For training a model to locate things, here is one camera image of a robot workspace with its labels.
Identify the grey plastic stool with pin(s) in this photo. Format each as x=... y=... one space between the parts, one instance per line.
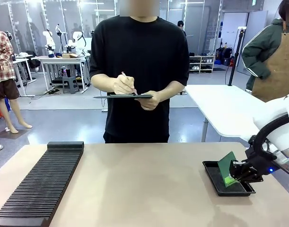
x=70 y=84

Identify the mannequin in plaid shirt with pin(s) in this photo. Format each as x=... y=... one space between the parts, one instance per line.
x=2 y=61

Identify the person's left forearm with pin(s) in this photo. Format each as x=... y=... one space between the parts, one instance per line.
x=172 y=91

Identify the person in brown apron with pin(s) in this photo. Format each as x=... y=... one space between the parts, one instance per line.
x=274 y=59

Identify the white background desk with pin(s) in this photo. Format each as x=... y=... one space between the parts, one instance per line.
x=61 y=60

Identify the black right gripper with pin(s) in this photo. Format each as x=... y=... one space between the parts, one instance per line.
x=255 y=168

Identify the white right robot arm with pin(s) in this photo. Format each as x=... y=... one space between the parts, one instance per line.
x=276 y=123

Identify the black slotted PCB rack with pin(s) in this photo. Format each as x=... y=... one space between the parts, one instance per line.
x=40 y=184

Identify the black tripod pole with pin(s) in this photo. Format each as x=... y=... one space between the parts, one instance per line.
x=236 y=54

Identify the person's right hand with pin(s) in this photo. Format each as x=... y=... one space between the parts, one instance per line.
x=124 y=86

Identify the white side table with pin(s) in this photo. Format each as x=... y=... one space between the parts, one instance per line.
x=220 y=106

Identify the person's left hand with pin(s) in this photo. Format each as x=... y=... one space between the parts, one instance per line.
x=149 y=102

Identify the background person in black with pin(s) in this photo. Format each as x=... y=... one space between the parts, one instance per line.
x=181 y=26

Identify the wooden shoe shelf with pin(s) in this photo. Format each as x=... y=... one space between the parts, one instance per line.
x=203 y=63

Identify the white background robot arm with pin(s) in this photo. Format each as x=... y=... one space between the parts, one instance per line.
x=76 y=41

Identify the person's right forearm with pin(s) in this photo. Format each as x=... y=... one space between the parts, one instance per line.
x=102 y=81

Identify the dark tablet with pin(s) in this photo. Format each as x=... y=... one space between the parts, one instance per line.
x=116 y=96

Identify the grey mannequin base plate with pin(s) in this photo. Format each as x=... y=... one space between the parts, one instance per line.
x=9 y=134

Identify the green perforated PCB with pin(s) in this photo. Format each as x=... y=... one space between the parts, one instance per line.
x=225 y=168

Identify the black plastic tray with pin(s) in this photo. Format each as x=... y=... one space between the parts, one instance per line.
x=217 y=182

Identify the narrow white desk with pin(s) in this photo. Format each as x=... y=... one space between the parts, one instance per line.
x=22 y=61

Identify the cardboard box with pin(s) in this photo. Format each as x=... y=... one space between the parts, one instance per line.
x=70 y=56

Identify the person in black t-shirt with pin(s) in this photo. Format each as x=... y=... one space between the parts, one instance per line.
x=139 y=52

